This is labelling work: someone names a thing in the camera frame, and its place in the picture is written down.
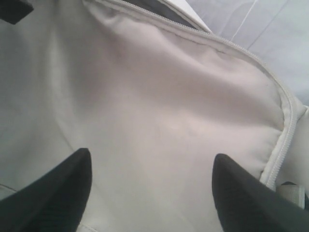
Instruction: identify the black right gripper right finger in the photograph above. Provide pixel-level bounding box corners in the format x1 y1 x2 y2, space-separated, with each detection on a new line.
212 154 309 232

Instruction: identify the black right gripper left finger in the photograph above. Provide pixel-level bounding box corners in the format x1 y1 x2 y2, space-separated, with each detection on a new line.
0 148 92 232

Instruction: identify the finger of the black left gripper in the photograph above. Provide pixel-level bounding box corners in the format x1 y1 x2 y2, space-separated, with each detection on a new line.
0 0 34 25

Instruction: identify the beige fabric duffel bag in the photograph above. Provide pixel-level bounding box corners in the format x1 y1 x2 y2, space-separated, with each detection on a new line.
0 0 309 232

